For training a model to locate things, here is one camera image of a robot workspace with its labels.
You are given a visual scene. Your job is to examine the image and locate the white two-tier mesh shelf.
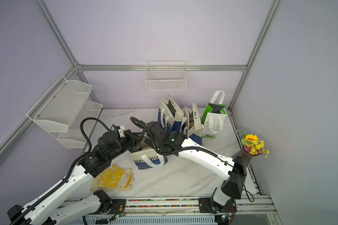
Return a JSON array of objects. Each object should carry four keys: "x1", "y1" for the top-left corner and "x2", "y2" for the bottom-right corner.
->
[{"x1": 27, "y1": 76, "x2": 103, "y2": 149}]

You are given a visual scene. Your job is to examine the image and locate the green white takeout bag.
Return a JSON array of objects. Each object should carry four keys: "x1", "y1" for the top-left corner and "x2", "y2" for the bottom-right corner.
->
[{"x1": 201, "y1": 91, "x2": 227, "y2": 138}]

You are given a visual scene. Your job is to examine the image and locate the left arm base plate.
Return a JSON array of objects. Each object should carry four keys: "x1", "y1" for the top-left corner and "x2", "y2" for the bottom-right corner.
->
[{"x1": 95, "y1": 199, "x2": 127, "y2": 215}]

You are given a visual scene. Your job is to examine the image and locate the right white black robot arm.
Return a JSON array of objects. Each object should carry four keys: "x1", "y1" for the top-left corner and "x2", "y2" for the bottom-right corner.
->
[{"x1": 130, "y1": 117, "x2": 254, "y2": 207}]

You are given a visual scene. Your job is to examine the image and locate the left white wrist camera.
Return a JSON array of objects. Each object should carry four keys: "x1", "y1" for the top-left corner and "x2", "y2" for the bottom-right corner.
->
[{"x1": 113, "y1": 125, "x2": 125, "y2": 138}]

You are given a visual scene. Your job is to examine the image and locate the blue beige tote bag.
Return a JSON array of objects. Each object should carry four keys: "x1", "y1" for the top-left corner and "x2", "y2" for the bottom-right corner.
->
[
  {"x1": 158, "y1": 94, "x2": 187, "y2": 133},
  {"x1": 131, "y1": 137, "x2": 168, "y2": 170},
  {"x1": 179, "y1": 103, "x2": 204, "y2": 145}
]

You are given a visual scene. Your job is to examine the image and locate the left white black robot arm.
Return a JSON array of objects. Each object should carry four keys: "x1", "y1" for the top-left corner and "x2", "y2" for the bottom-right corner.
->
[{"x1": 8, "y1": 125, "x2": 144, "y2": 225}]

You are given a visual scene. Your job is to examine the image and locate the sunflower bouquet in vase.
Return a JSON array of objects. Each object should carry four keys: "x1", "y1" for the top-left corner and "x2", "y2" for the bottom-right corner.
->
[{"x1": 233, "y1": 129, "x2": 270, "y2": 167}]

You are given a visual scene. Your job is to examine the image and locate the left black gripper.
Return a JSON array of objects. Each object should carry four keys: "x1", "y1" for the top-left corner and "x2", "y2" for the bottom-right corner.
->
[{"x1": 108, "y1": 130, "x2": 144, "y2": 162}]

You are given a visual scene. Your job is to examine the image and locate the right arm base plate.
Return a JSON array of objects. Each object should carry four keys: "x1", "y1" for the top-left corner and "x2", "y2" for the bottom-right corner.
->
[{"x1": 198, "y1": 198, "x2": 237, "y2": 214}]

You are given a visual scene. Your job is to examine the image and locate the front aluminium rail beam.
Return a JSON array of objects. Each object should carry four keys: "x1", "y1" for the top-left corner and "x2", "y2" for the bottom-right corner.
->
[{"x1": 39, "y1": 194, "x2": 284, "y2": 225}]

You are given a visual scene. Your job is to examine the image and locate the aluminium frame rails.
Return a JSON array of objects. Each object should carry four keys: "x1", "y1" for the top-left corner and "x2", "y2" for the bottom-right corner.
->
[{"x1": 0, "y1": 1, "x2": 273, "y2": 213}]

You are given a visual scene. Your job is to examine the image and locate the white wire wall basket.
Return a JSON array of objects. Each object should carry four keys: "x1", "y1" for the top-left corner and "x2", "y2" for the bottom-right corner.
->
[{"x1": 145, "y1": 61, "x2": 187, "y2": 91}]

